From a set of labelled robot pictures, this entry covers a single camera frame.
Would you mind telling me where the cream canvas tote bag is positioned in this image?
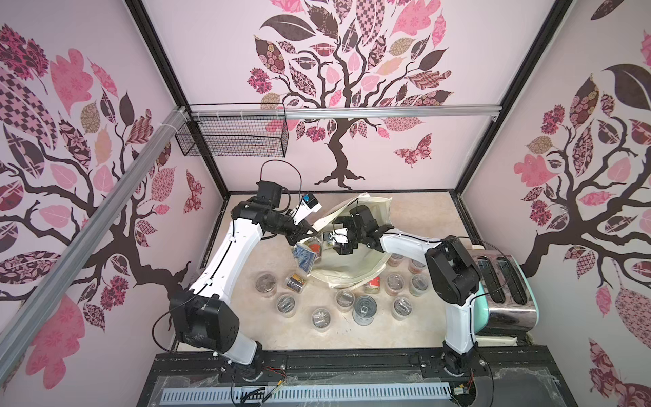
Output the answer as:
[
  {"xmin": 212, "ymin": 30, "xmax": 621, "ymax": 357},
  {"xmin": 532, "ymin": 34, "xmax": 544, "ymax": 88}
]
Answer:
[{"xmin": 300, "ymin": 193, "xmax": 393, "ymax": 288}]

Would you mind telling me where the clear seed jar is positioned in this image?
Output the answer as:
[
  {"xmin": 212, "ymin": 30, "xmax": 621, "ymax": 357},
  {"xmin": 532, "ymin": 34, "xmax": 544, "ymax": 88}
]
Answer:
[
  {"xmin": 392, "ymin": 296, "xmax": 413, "ymax": 321},
  {"xmin": 385, "ymin": 273, "xmax": 405, "ymax": 297},
  {"xmin": 353, "ymin": 295, "xmax": 377, "ymax": 327},
  {"xmin": 387, "ymin": 254, "xmax": 405, "ymax": 267},
  {"xmin": 310, "ymin": 307, "xmax": 332, "ymax": 332},
  {"xmin": 276, "ymin": 293, "xmax": 297, "ymax": 318},
  {"xmin": 408, "ymin": 259, "xmax": 427, "ymax": 275},
  {"xmin": 409, "ymin": 274, "xmax": 430, "ymax": 297},
  {"xmin": 254, "ymin": 272, "xmax": 277, "ymax": 298},
  {"xmin": 335, "ymin": 289, "xmax": 356, "ymax": 313}
]

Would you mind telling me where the yellow label jar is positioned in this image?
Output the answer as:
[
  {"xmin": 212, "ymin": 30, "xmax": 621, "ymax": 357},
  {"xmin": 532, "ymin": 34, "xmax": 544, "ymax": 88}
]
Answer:
[{"xmin": 285, "ymin": 273, "xmax": 306, "ymax": 293}]

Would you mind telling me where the red label jar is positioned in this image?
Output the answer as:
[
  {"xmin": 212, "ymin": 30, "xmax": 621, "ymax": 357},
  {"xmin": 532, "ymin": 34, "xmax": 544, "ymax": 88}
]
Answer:
[{"xmin": 364, "ymin": 276, "xmax": 381, "ymax": 295}]

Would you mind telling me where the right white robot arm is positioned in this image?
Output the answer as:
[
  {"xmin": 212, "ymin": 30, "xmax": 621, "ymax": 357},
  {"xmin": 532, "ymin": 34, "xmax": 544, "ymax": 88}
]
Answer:
[{"xmin": 332, "ymin": 205, "xmax": 480, "ymax": 356}]

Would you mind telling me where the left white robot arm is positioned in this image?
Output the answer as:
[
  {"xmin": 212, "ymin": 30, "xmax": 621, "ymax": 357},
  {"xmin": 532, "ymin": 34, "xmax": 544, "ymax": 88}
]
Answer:
[{"xmin": 170, "ymin": 181, "xmax": 321, "ymax": 366}]

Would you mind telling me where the mint green chrome toaster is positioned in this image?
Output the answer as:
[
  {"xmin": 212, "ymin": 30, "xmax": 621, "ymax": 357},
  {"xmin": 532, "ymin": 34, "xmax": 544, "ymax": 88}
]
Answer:
[{"xmin": 471, "ymin": 246, "xmax": 539, "ymax": 346}]

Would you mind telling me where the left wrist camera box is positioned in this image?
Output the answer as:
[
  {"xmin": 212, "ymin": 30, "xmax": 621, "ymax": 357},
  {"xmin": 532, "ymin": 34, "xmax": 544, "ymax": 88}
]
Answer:
[{"xmin": 292, "ymin": 193, "xmax": 322, "ymax": 225}]

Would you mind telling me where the black wire wall basket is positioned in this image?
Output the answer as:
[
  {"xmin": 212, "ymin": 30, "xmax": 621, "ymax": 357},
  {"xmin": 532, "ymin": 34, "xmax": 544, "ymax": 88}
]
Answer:
[{"xmin": 176, "ymin": 102, "xmax": 289, "ymax": 158}]

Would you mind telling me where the aluminium rail back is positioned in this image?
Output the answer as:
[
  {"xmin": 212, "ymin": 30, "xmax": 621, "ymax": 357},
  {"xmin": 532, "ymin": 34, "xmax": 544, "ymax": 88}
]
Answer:
[{"xmin": 192, "ymin": 105, "xmax": 502, "ymax": 120}]

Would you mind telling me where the aluminium rail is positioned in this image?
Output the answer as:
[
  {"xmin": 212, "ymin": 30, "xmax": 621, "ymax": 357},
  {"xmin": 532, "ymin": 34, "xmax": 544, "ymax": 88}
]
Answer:
[
  {"xmin": 192, "ymin": 105, "xmax": 502, "ymax": 120},
  {"xmin": 1, "ymin": 106, "xmax": 188, "ymax": 381}
]

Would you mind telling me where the aluminium rail left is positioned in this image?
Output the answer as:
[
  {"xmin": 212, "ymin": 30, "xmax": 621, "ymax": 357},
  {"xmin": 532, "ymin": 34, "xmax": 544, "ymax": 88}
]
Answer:
[{"xmin": 1, "ymin": 106, "xmax": 188, "ymax": 381}]

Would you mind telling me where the white slotted cable duct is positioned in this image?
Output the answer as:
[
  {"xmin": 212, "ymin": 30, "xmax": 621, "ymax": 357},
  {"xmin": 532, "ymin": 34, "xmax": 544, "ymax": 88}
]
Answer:
[{"xmin": 159, "ymin": 383, "xmax": 451, "ymax": 406}]

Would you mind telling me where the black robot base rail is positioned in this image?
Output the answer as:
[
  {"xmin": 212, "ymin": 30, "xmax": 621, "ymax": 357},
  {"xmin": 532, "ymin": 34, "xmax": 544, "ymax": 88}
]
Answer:
[{"xmin": 137, "ymin": 345, "xmax": 577, "ymax": 406}]

